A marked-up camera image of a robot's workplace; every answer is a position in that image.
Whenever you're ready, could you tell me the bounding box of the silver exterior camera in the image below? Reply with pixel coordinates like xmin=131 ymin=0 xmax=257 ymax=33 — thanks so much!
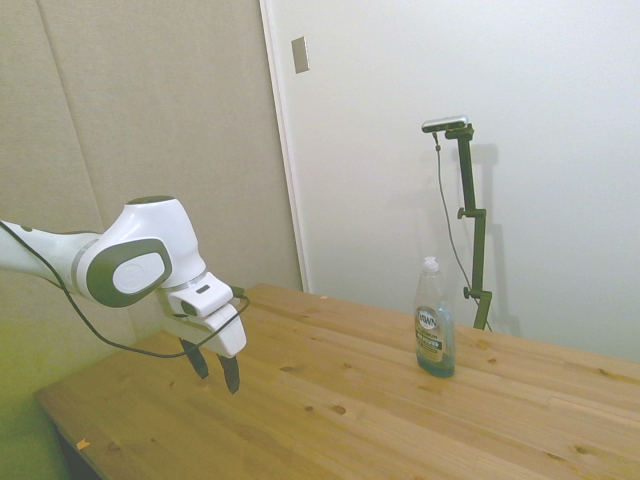
xmin=421 ymin=115 xmax=470 ymax=134

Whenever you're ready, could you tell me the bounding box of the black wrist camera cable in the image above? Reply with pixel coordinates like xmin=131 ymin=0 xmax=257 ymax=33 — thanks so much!
xmin=0 ymin=219 xmax=251 ymax=358

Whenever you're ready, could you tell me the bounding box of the clear dish soap bottle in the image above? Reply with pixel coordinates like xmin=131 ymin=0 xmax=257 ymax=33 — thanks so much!
xmin=413 ymin=255 xmax=457 ymax=380

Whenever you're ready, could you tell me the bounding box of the white door frame trim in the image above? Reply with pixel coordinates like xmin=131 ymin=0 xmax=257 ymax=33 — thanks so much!
xmin=258 ymin=0 xmax=312 ymax=294

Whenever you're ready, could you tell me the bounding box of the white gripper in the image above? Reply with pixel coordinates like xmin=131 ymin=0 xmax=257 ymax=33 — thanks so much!
xmin=155 ymin=287 xmax=248 ymax=396

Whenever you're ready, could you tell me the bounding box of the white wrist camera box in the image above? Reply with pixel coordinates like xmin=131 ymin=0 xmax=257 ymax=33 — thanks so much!
xmin=167 ymin=273 xmax=235 ymax=318

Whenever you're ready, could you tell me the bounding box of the dark green camera stand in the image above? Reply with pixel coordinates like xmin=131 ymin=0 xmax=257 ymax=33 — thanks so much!
xmin=445 ymin=124 xmax=494 ymax=330

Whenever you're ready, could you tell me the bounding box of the grey wall switch plate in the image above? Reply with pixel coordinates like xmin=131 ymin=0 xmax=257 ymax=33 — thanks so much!
xmin=291 ymin=36 xmax=310 ymax=75

